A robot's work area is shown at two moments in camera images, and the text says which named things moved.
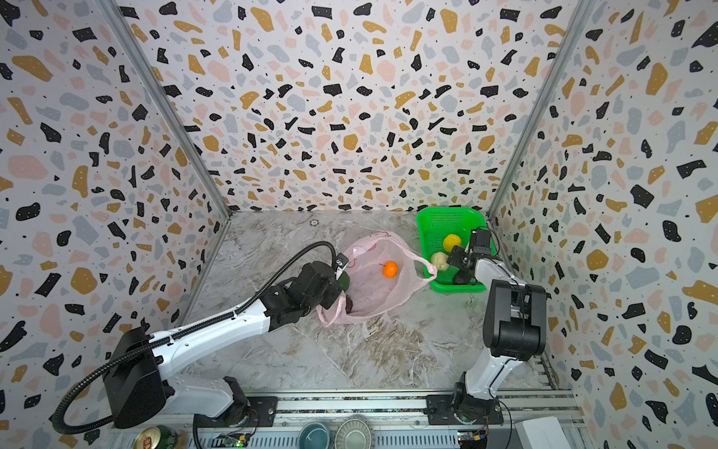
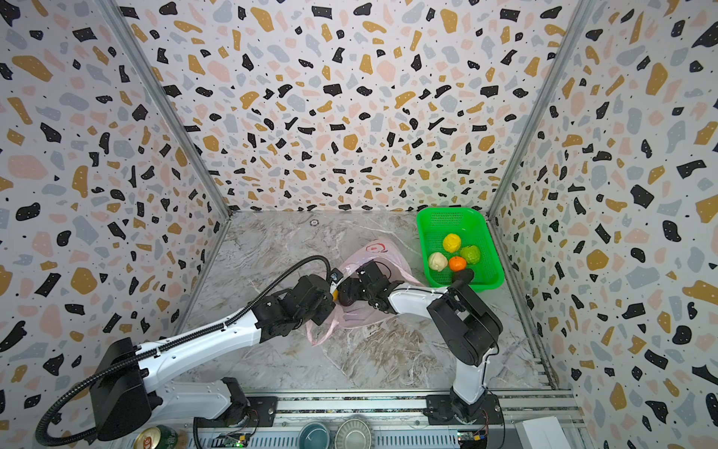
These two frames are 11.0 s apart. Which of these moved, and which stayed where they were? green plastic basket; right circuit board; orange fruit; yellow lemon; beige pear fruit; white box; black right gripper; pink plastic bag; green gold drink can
Moved: black right gripper; orange fruit; pink plastic bag
Stayed: white box; beige pear fruit; right circuit board; green plastic basket; yellow lemon; green gold drink can
